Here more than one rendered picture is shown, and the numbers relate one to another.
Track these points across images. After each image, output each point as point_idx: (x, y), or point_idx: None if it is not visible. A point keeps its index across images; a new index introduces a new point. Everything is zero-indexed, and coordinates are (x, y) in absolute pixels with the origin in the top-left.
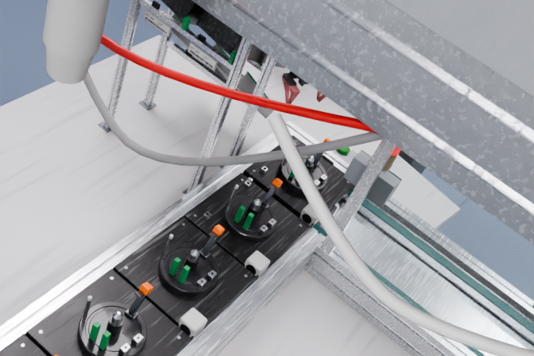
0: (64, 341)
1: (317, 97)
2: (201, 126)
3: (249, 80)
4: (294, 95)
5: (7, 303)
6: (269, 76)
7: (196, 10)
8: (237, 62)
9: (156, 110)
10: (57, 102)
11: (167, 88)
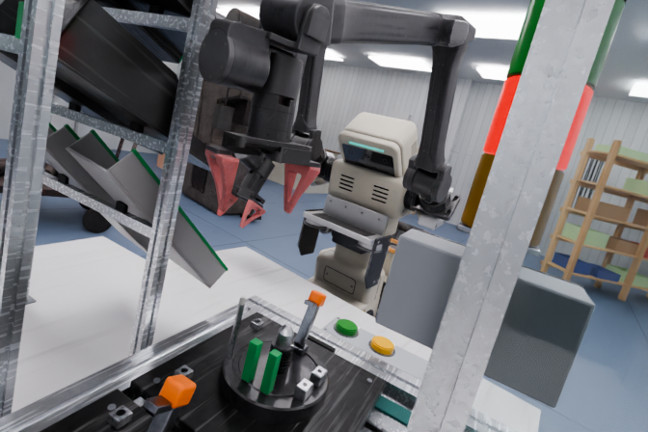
0: None
1: (284, 205)
2: (108, 326)
3: (143, 175)
4: (228, 173)
5: None
6: (184, 163)
7: (14, 25)
8: (30, 18)
9: (31, 307)
10: None
11: (75, 282)
